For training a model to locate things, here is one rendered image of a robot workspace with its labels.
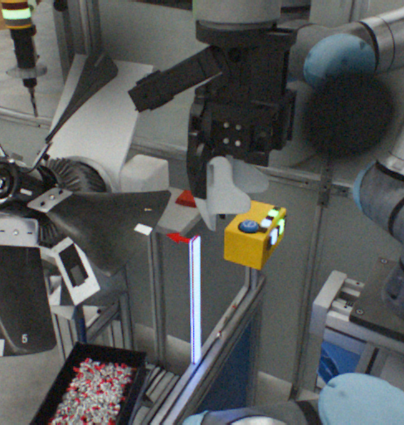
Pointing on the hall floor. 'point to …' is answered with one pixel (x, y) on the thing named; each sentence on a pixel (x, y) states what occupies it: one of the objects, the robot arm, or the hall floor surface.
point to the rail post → (255, 355)
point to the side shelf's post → (158, 300)
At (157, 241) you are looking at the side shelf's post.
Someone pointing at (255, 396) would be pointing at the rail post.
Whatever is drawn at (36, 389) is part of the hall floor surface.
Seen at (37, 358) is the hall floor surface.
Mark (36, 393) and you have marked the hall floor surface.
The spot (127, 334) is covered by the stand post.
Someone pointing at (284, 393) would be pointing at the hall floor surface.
